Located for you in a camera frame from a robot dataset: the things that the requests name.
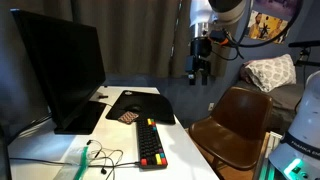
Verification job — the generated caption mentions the grey bed mattress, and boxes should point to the grey bed mattress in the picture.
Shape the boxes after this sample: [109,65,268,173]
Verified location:
[233,79,305,133]

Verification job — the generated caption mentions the black wired earphones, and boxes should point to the black wired earphones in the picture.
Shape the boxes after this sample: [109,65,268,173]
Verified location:
[85,138,125,180]

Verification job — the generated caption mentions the black keyboard cable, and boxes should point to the black keyboard cable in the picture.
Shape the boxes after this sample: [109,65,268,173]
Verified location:
[9,156,141,168]

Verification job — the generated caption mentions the yellow wall poster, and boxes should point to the yellow wall poster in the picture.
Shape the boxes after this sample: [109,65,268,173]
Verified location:
[246,9,290,45]

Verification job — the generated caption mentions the black microphone stand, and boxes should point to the black microphone stand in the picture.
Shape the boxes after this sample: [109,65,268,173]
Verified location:
[287,39,320,68]

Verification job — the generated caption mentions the black keyboard with coloured keys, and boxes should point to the black keyboard with coloured keys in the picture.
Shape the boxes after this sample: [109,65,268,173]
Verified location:
[135,117,169,170]

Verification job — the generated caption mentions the white ribbed panel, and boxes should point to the white ribbed panel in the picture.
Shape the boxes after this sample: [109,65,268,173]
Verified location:
[267,131,284,159]

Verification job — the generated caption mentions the black computer monitor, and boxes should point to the black computer monitor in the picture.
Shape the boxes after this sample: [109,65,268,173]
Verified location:
[9,8,108,136]

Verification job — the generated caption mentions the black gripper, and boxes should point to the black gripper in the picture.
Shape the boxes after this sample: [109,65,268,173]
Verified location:
[185,54,212,86]

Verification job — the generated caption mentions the black mouse pad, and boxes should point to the black mouse pad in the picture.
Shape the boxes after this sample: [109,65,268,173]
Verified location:
[105,89,177,126]

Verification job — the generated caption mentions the orange cable clip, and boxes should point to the orange cable clip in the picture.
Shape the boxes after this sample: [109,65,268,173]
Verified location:
[216,35,232,46]

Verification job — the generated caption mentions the clear bag with green zip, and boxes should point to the clear bag with green zip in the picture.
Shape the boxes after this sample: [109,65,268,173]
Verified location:
[52,145,91,180]

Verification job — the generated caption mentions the white grey patterned pillow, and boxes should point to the white grey patterned pillow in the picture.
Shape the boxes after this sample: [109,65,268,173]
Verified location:
[244,53,297,93]

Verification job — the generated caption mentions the brown patterned small pouch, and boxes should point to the brown patterned small pouch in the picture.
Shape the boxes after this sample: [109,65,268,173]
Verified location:
[117,111,140,125]

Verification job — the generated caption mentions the grey brown curtain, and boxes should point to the grey brown curtain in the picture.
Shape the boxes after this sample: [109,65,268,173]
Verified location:
[0,0,234,79]

